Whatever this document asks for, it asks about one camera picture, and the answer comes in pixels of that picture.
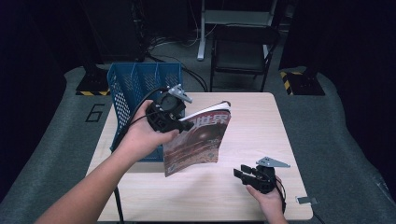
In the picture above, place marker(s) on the black hazard-striped stand base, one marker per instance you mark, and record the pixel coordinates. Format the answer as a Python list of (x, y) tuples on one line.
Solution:
[(93, 82), (305, 84)]

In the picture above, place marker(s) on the blue plastic file rack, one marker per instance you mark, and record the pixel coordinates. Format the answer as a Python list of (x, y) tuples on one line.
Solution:
[(137, 81)]

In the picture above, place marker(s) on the black table leg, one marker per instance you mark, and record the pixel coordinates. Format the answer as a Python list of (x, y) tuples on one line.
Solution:
[(119, 205)]

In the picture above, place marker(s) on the person's left hand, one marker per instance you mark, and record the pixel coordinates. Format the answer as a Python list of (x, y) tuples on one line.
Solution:
[(140, 137)]

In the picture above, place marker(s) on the person's right hand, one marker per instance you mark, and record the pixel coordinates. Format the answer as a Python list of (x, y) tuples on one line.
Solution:
[(271, 203)]

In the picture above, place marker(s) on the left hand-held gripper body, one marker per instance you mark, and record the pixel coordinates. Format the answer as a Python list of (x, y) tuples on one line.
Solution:
[(166, 112)]

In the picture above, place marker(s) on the grey tag on table edge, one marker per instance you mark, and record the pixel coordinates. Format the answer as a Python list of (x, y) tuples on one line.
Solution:
[(306, 200)]

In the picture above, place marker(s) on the red-brown cover magazine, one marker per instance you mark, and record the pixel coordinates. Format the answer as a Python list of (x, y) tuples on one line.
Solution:
[(199, 140)]

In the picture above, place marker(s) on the black folding chair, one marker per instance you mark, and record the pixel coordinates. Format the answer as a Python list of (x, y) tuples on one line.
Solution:
[(239, 56)]

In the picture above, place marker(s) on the white metal desk frame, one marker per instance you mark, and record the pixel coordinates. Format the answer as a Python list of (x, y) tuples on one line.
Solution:
[(201, 37)]

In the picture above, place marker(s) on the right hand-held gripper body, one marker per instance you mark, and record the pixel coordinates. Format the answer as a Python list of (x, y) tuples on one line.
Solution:
[(264, 179)]

